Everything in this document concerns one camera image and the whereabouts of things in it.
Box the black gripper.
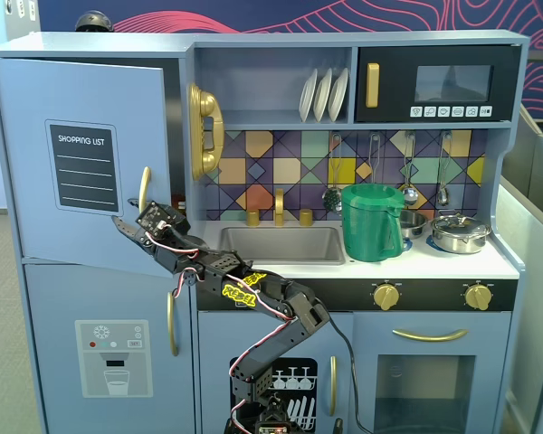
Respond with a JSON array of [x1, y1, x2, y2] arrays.
[[111, 197, 192, 261]]

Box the blue door with shopping list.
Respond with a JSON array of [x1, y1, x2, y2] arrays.
[[0, 57, 173, 279]]

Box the blue door with dispenser print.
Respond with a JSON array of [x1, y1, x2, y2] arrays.
[[23, 263, 192, 434]]

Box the blue door with dishwasher print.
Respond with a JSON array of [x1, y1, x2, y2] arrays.
[[197, 310, 355, 434]]

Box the blue oven door with window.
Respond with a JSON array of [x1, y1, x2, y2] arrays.
[[352, 310, 513, 434]]

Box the small open steel pot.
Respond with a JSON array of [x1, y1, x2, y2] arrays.
[[397, 210, 430, 241]]

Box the black toy microwave door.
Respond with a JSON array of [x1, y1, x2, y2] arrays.
[[355, 44, 521, 123]]

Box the gold toy telephone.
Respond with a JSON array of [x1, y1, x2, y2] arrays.
[[187, 82, 226, 182]]

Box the grey toy sink basin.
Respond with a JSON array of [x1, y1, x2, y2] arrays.
[[219, 225, 348, 266]]

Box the black helmet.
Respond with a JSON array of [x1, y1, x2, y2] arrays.
[[74, 9, 114, 33]]

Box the steel slotted spoon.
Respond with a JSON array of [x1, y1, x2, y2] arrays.
[[321, 133, 344, 213]]

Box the white toy plate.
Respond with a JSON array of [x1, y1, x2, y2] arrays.
[[328, 67, 349, 123], [298, 67, 319, 123], [312, 67, 334, 123]]

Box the blue wooden toy kitchen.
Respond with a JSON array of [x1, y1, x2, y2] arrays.
[[0, 29, 531, 434]]

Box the green plastic pitcher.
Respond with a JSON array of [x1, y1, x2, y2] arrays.
[[341, 183, 411, 263]]

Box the steel hanging utensil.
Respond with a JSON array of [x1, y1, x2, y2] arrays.
[[368, 133, 384, 185]]

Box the gold stove knob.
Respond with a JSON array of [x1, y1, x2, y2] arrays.
[[373, 282, 402, 312], [464, 283, 493, 312]]

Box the steel ladle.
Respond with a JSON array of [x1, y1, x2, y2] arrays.
[[400, 130, 420, 207]]

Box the steel pot with lid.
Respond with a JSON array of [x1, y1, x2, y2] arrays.
[[429, 210, 492, 255]]

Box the dark grey divider panel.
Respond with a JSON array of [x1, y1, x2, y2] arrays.
[[501, 102, 543, 209]]

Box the light blue desk divider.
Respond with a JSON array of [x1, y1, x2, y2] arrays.
[[497, 175, 543, 434]]

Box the small wrist camera board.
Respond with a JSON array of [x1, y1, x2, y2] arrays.
[[135, 201, 171, 230]]

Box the thin black cable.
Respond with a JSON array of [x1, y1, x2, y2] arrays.
[[323, 311, 376, 434]]

